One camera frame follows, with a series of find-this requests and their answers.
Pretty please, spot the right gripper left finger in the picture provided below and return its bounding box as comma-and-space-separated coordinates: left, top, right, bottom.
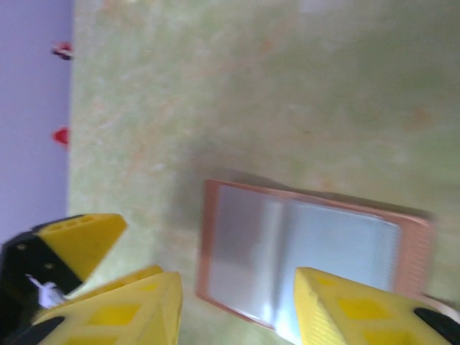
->
21, 271, 183, 345

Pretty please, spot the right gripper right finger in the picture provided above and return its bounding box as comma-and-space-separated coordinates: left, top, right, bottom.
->
294, 267, 460, 345

